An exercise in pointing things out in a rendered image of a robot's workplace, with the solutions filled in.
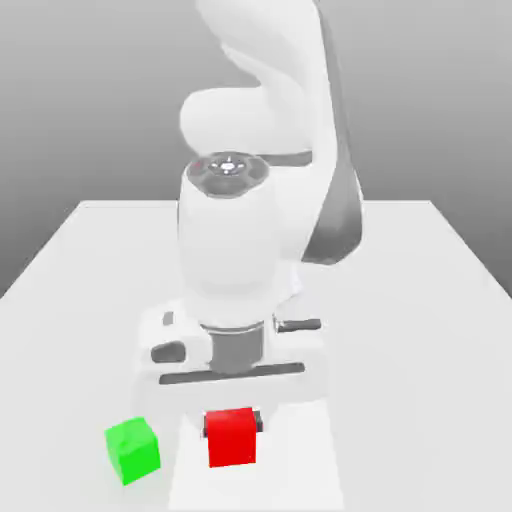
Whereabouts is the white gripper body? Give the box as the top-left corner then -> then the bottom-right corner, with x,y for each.
133,354 -> 331,414

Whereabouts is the small red cube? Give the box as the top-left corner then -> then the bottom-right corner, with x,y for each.
203,406 -> 258,469

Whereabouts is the small green cube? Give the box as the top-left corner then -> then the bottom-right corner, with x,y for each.
103,415 -> 162,487

